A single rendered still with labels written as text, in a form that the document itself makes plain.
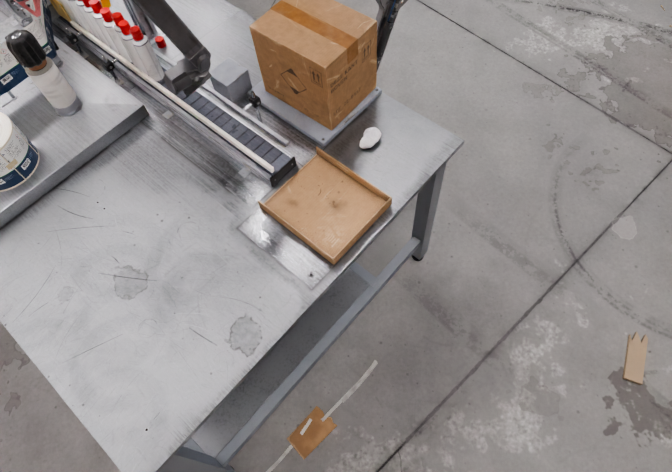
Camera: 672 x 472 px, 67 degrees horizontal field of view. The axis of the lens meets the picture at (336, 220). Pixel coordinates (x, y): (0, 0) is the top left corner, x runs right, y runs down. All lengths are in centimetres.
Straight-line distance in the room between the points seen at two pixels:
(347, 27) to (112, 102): 84
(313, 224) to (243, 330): 36
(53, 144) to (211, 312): 81
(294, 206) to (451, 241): 108
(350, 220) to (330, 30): 56
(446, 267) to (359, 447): 85
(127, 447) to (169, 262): 49
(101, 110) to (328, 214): 87
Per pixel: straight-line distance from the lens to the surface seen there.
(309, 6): 167
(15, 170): 182
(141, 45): 182
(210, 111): 176
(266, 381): 198
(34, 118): 202
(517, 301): 236
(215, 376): 138
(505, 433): 220
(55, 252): 172
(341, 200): 153
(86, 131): 188
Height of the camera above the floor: 212
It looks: 60 degrees down
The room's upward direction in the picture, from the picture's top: 7 degrees counter-clockwise
